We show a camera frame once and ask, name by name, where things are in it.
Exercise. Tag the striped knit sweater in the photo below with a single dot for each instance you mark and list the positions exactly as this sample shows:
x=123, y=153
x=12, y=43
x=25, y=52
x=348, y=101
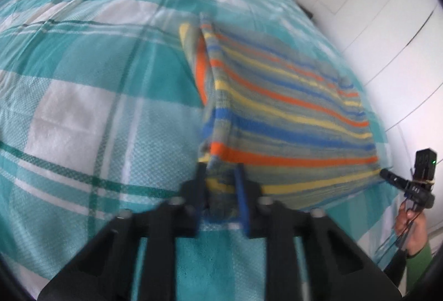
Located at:
x=294, y=134

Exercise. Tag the person's right forearm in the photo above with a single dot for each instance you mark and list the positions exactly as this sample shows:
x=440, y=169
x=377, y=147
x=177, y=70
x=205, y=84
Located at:
x=420, y=266

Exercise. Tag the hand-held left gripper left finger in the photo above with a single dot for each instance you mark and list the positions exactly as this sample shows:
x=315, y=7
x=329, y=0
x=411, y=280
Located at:
x=201, y=190

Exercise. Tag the white wardrobe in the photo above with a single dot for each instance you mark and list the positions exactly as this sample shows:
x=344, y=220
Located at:
x=391, y=27

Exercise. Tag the person's right hand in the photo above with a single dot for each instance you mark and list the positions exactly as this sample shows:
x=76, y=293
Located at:
x=413, y=231

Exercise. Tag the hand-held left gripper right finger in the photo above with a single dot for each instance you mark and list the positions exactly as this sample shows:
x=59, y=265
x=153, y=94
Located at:
x=242, y=200

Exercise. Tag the teal plaid blanket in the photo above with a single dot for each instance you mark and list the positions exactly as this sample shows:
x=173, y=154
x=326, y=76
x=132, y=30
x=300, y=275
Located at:
x=86, y=79

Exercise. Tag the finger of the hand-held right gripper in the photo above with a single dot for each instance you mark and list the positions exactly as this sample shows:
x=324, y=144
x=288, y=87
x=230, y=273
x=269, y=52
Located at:
x=392, y=178

